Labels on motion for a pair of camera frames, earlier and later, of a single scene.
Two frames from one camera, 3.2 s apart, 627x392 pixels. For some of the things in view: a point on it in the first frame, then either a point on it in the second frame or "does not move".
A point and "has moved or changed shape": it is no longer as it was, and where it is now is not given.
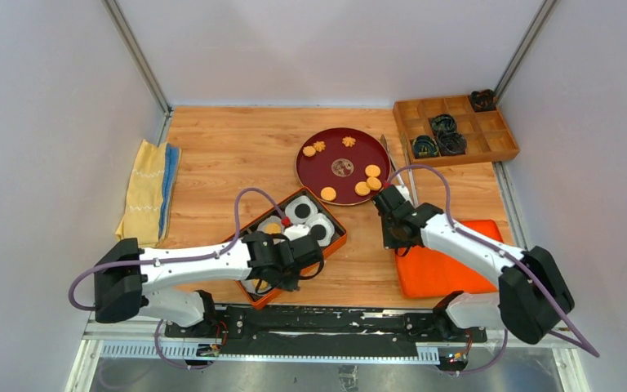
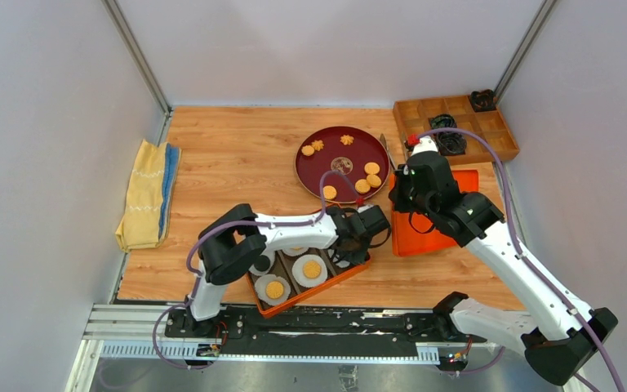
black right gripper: (391, 242) → (402, 177)
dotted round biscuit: (374, 184) does not move
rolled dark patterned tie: (441, 122) does not move
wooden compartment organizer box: (486, 133) does not move
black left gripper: (289, 284) → (355, 258)
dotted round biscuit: (328, 193) does not move
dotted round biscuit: (362, 189) does not move
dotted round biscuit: (372, 171) does not move
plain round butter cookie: (309, 150) does not move
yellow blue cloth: (151, 195) does not move
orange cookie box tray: (301, 214) has moved or changed shape
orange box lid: (427, 271) has moved or changed shape
